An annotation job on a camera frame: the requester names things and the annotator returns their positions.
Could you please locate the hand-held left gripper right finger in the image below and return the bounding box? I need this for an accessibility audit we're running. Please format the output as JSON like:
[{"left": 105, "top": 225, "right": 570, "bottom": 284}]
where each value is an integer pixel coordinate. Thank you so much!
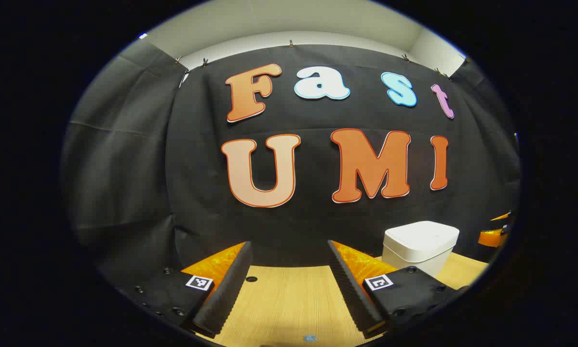
[{"left": 327, "top": 240, "right": 470, "bottom": 338}]

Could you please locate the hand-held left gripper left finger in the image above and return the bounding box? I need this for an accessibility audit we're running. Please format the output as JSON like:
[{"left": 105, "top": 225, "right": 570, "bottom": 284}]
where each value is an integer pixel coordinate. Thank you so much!
[{"left": 115, "top": 241, "right": 254, "bottom": 339}]

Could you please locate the white desktop garbage bin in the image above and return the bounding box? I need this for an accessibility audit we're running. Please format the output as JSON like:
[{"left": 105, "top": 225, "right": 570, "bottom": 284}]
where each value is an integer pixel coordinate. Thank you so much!
[{"left": 382, "top": 221, "right": 460, "bottom": 279}]

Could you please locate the wooden desktop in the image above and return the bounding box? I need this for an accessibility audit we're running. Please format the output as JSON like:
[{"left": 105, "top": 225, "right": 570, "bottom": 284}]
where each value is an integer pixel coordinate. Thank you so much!
[{"left": 195, "top": 251, "right": 489, "bottom": 347}]

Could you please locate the black backdrop cloth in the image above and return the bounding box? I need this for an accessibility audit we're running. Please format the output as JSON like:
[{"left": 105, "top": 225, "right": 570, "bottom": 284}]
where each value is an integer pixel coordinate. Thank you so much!
[{"left": 60, "top": 39, "right": 523, "bottom": 290}]

